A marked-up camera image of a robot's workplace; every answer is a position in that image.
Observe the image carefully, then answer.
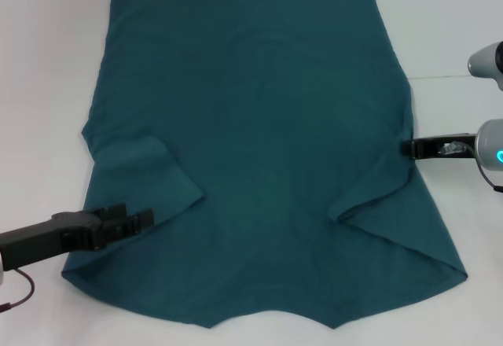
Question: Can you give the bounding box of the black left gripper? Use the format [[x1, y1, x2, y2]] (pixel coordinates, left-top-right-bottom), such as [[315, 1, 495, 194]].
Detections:
[[0, 202, 156, 272]]

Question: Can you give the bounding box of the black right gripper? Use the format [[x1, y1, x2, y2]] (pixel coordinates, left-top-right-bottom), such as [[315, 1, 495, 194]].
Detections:
[[400, 133, 478, 163]]

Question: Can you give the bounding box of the dark teal blue shirt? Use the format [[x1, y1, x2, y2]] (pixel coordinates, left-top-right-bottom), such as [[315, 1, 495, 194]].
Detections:
[[61, 0, 469, 319]]

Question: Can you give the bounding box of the right gripper cable with connector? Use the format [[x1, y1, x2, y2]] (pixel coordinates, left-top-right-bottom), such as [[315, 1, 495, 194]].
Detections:
[[439, 140, 503, 194]]

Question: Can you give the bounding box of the gripper cable with connector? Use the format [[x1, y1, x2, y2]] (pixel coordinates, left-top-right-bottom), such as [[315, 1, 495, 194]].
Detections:
[[0, 269, 36, 310], [439, 140, 503, 194]]

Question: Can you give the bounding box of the left gripper cable with connector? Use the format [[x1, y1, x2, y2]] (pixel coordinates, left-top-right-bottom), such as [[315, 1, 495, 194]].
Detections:
[[0, 269, 36, 310]]

